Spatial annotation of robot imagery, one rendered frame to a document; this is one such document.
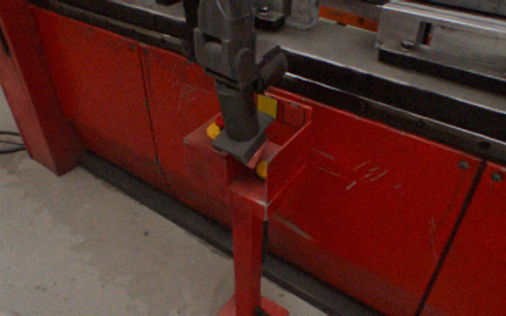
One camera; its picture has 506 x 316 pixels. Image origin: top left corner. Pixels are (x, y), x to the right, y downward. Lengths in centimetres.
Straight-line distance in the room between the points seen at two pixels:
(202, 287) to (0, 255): 79
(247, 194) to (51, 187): 139
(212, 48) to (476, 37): 55
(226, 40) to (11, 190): 171
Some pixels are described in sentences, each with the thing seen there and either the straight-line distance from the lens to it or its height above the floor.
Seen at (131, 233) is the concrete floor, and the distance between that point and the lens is 176.
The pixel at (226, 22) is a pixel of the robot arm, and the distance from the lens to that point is 57.
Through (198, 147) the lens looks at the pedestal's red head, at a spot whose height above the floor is 78.
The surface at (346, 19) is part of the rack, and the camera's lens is 289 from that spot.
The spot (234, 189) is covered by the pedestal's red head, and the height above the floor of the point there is 70.
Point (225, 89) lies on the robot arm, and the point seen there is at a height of 96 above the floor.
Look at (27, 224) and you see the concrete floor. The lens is 196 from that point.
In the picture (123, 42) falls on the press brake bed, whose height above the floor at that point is 75.
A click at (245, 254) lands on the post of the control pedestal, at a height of 45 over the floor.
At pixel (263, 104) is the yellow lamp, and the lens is 88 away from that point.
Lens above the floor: 126
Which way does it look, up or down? 38 degrees down
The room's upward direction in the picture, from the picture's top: straight up
